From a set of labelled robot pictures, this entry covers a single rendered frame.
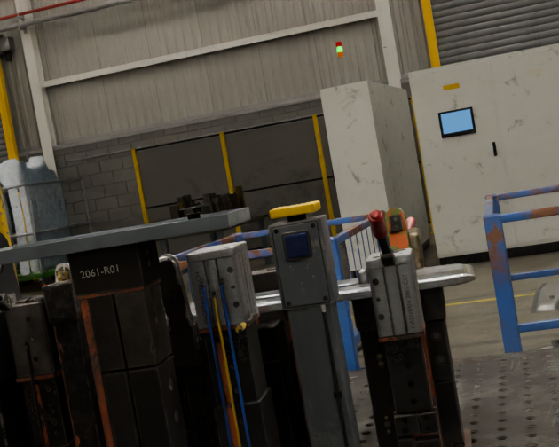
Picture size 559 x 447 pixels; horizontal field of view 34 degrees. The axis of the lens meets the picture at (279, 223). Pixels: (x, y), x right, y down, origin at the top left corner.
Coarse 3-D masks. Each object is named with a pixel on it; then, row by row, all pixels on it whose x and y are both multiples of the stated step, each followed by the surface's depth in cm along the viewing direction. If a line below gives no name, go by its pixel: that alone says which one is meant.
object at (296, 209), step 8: (280, 208) 117; (288, 208) 116; (296, 208) 116; (304, 208) 116; (312, 208) 116; (272, 216) 117; (280, 216) 117; (288, 216) 118; (296, 216) 118; (304, 216) 118
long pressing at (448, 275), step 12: (456, 264) 155; (468, 264) 155; (420, 276) 148; (432, 276) 146; (444, 276) 141; (456, 276) 140; (468, 276) 141; (348, 288) 148; (360, 288) 143; (420, 288) 141; (264, 300) 152; (276, 300) 147; (336, 300) 144; (348, 300) 143; (192, 312) 149; (264, 312) 146; (168, 324) 149
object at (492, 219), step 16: (512, 192) 417; (528, 192) 415; (544, 192) 413; (496, 208) 417; (544, 208) 302; (496, 224) 306; (496, 240) 306; (496, 256) 307; (496, 272) 307; (528, 272) 418; (544, 272) 417; (496, 288) 308; (512, 288) 418; (544, 288) 373; (512, 304) 307; (544, 304) 340; (512, 320) 308; (544, 320) 307; (512, 336) 308
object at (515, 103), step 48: (432, 96) 903; (480, 96) 892; (528, 96) 881; (432, 144) 907; (480, 144) 896; (528, 144) 885; (432, 192) 911; (480, 192) 900; (480, 240) 905; (528, 240) 894
